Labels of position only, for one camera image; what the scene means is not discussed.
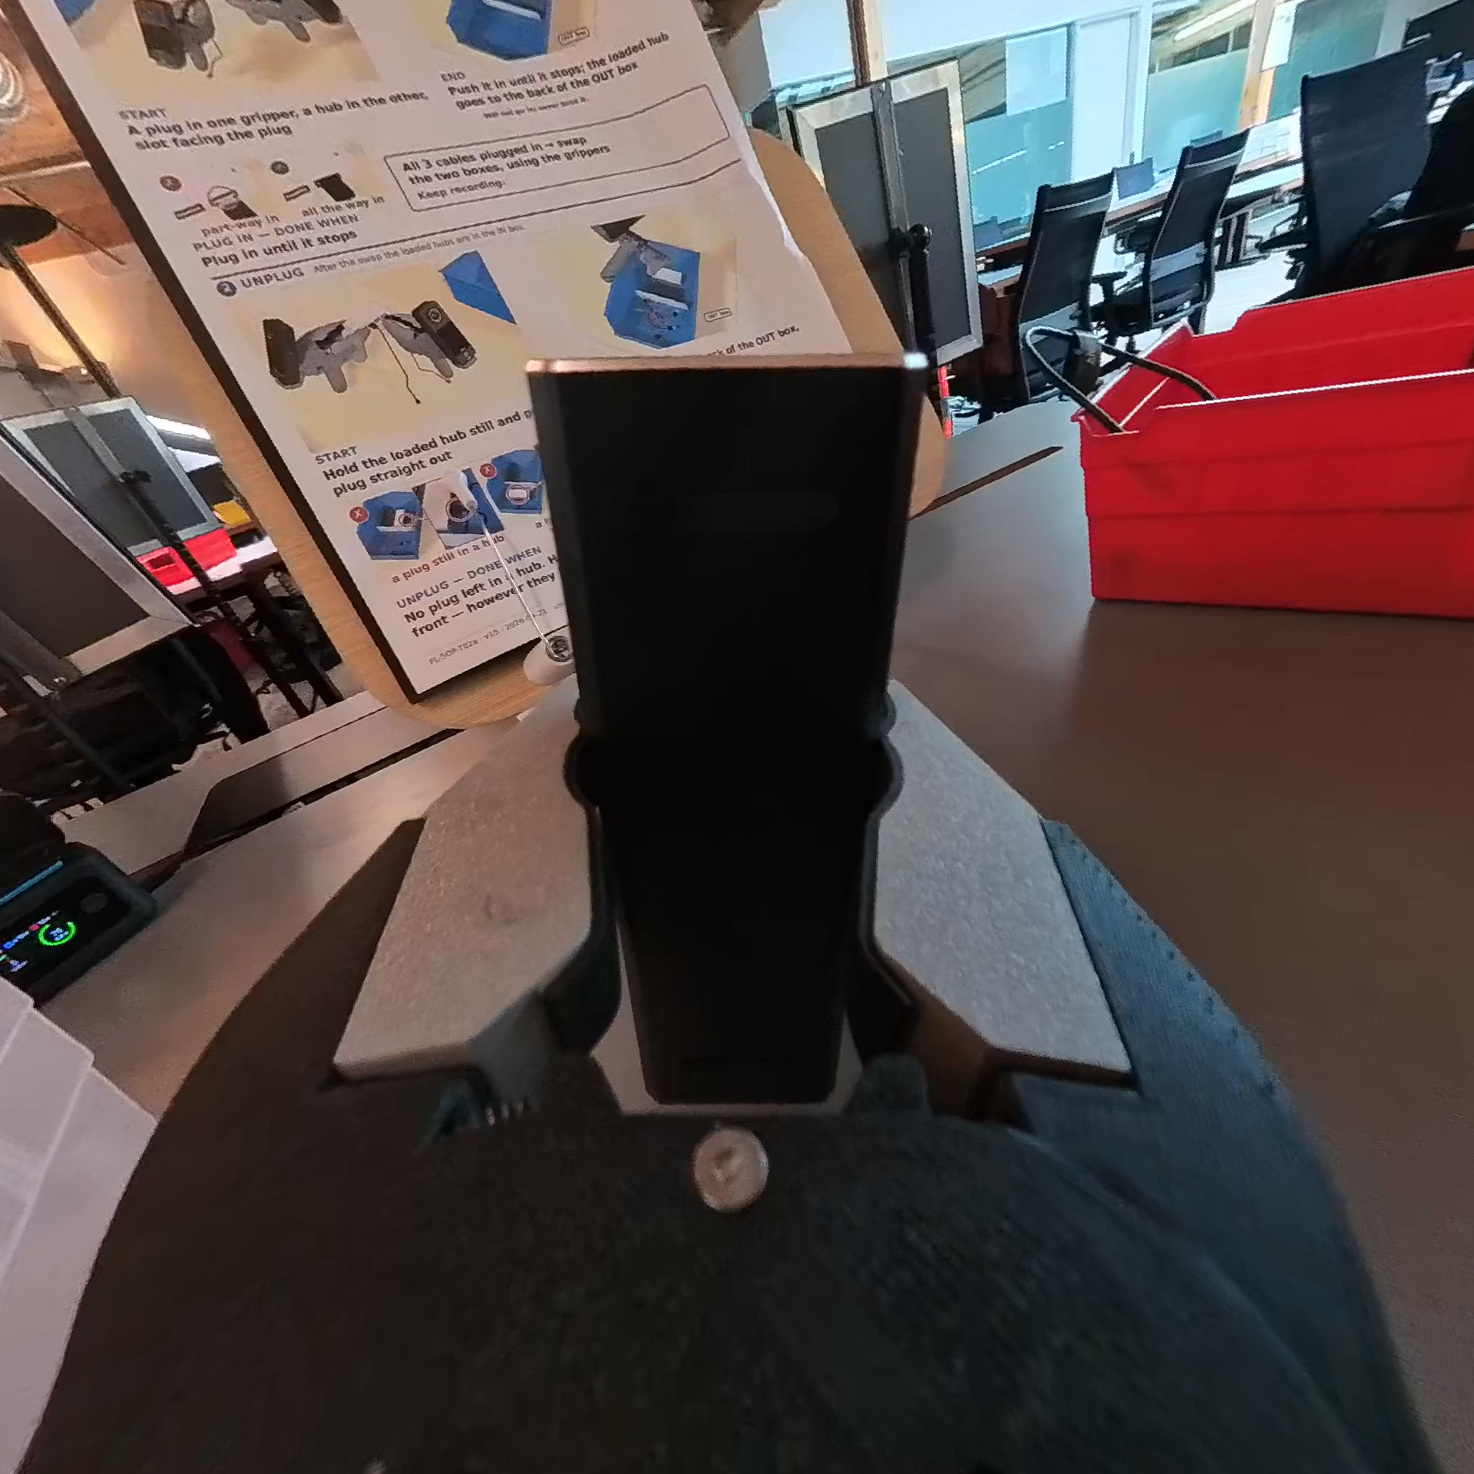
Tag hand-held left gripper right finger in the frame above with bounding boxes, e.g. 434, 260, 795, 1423
859, 686, 1136, 1116

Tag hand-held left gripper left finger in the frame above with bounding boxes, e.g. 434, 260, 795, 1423
332, 686, 634, 1113

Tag black usb hub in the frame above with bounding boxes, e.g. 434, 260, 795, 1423
527, 353, 932, 1109

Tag red plastic bin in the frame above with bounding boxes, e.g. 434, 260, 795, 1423
1074, 268, 1474, 626

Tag black power bank with display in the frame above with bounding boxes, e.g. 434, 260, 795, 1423
0, 795, 160, 1005

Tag clear plastic box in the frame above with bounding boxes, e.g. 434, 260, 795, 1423
0, 979, 160, 1474

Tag large grey framed screen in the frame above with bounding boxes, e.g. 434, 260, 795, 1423
0, 442, 195, 681

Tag grey tablet screen on stand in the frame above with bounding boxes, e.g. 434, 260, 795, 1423
0, 397, 222, 555

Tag black office chair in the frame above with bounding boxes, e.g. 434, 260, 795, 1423
1011, 172, 1117, 407
1296, 44, 1436, 295
1359, 86, 1474, 302
1094, 128, 1253, 347

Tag printed instruction sheet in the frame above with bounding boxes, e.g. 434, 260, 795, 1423
23, 0, 860, 698

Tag wooden board stand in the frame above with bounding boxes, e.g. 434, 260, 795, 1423
36, 0, 917, 730

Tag grey framed panel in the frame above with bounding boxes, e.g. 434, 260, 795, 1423
788, 51, 987, 370

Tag short black hub cable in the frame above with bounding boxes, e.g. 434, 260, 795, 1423
1024, 325, 1218, 435

